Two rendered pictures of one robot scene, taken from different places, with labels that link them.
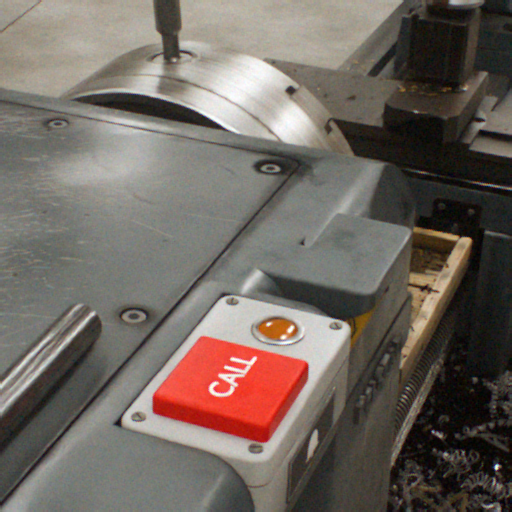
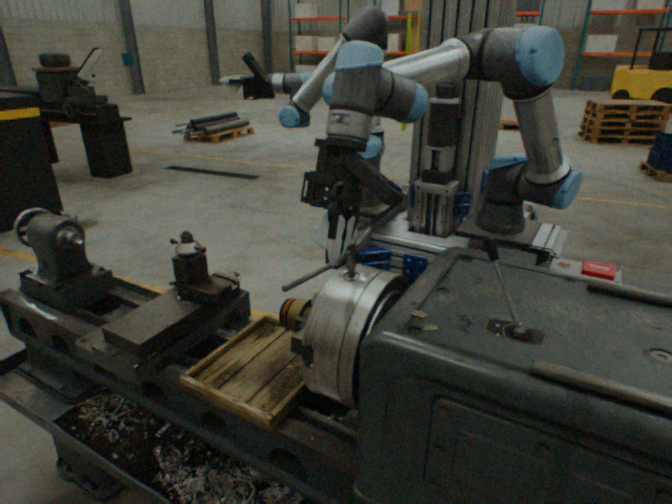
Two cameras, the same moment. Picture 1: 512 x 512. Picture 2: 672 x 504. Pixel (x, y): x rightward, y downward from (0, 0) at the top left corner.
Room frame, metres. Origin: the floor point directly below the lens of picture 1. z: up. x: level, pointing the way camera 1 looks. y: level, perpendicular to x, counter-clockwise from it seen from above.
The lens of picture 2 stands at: (0.93, 0.94, 1.69)
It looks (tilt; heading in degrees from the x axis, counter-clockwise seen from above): 25 degrees down; 280
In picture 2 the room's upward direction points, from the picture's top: straight up
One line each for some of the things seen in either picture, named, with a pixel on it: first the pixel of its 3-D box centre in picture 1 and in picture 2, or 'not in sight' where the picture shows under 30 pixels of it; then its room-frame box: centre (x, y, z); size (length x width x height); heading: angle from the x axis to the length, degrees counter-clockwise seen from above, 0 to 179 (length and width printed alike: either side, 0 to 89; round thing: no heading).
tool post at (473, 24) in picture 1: (442, 38); (190, 265); (1.59, -0.22, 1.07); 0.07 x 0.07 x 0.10; 70
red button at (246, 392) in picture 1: (232, 392); (597, 271); (0.53, 0.01, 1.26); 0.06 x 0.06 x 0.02; 70
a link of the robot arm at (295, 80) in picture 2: not in sight; (299, 84); (1.37, -0.80, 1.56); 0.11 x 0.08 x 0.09; 0
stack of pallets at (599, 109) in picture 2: not in sight; (622, 121); (-2.96, -8.82, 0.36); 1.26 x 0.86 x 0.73; 178
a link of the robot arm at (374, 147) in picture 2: not in sight; (364, 155); (1.11, -0.68, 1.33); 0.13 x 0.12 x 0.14; 90
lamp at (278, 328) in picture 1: (277, 332); not in sight; (0.59, -0.01, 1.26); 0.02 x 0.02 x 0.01
